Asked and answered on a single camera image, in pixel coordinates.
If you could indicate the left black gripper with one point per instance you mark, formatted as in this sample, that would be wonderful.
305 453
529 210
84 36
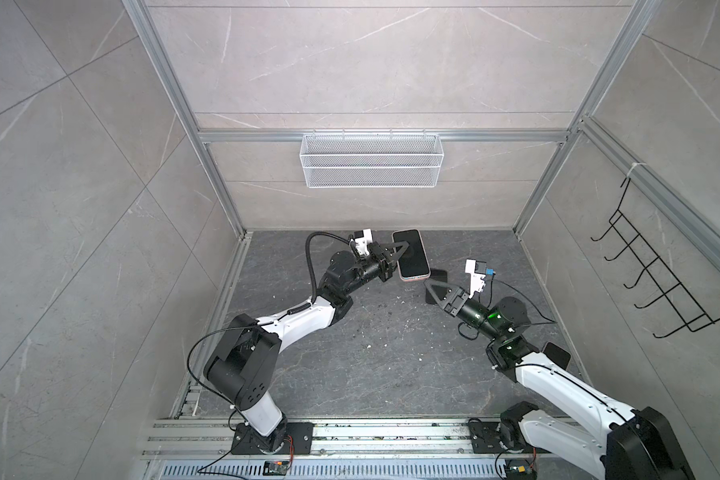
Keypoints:
383 260

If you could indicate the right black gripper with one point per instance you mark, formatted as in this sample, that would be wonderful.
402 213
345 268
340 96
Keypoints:
457 303

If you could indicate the black wire hook rack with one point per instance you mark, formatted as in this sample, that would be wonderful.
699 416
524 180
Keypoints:
653 266

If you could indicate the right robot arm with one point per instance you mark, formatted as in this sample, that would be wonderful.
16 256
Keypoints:
607 438

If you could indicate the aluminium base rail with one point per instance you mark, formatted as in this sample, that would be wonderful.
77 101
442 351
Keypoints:
335 448

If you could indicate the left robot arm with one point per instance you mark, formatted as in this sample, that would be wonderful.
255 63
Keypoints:
242 364

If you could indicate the pink phone case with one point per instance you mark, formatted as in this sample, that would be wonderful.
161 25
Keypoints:
414 278

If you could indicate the black phone on table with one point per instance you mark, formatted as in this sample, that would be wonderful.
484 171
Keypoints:
434 286

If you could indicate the black phone near right wall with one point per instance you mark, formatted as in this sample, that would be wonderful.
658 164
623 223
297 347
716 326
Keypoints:
558 355

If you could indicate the white wire mesh basket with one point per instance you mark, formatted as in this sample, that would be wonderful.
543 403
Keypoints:
371 160

